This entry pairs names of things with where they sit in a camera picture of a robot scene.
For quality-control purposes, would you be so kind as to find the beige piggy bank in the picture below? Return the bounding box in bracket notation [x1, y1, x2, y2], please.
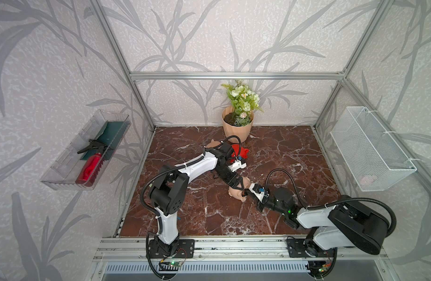
[228, 177, 251, 202]
[206, 139, 221, 148]

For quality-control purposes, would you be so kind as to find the red piggy bank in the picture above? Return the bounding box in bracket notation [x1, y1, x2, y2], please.
[230, 144, 249, 163]

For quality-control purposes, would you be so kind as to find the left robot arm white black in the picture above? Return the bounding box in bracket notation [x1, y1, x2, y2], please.
[142, 142, 249, 247]

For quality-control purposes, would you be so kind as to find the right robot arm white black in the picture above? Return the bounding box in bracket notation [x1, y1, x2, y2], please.
[246, 184, 397, 258]

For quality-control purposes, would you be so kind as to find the beige flower pot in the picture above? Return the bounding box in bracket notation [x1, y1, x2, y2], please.
[221, 106, 254, 143]

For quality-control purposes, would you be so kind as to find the green white artificial plant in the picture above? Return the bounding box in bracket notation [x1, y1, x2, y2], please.
[221, 80, 262, 127]

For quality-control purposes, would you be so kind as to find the pink object in basket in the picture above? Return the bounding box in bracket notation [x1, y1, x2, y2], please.
[359, 175, 378, 188]

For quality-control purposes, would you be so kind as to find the green cloth in tray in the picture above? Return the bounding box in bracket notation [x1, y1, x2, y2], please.
[77, 121, 130, 160]

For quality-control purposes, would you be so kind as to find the red spray bottle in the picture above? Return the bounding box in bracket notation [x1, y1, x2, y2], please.
[76, 139, 108, 187]

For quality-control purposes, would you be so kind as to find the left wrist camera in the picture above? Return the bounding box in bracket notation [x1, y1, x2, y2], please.
[229, 159, 247, 172]

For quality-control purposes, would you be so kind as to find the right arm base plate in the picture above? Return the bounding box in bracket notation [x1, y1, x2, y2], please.
[286, 237, 327, 258]

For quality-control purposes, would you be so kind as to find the white wire basket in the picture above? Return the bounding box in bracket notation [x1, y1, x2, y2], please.
[330, 107, 417, 192]

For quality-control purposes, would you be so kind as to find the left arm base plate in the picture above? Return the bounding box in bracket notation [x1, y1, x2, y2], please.
[146, 238, 196, 259]

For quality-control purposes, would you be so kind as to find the clear plastic wall tray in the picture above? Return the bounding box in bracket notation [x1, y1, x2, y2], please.
[41, 110, 131, 191]

